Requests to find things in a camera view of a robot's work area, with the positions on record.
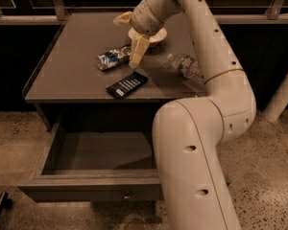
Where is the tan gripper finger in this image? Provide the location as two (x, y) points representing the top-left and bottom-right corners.
(129, 34), (150, 69)
(113, 11), (132, 26)

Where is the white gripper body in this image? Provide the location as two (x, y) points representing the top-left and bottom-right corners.
(131, 0), (164, 35)

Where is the silver blue redbull can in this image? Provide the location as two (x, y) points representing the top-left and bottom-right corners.
(96, 44), (132, 71)

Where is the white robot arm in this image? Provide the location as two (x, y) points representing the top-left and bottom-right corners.
(113, 0), (256, 230)

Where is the open grey top drawer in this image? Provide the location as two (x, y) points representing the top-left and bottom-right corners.
(18, 123), (161, 202)

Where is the white paper bowl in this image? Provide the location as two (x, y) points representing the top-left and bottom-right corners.
(128, 28), (167, 48)

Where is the dark blue snack packet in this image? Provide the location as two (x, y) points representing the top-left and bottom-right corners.
(106, 71), (148, 99)

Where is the clear plastic water bottle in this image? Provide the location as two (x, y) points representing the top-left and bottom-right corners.
(167, 54), (204, 85)

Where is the grey cabinet table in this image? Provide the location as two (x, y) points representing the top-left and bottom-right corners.
(23, 11), (205, 130)

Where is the black object at floor edge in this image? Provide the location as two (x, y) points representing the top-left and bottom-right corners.
(0, 192), (13, 230)

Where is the white cylindrical post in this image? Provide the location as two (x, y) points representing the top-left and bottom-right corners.
(263, 73), (288, 123)

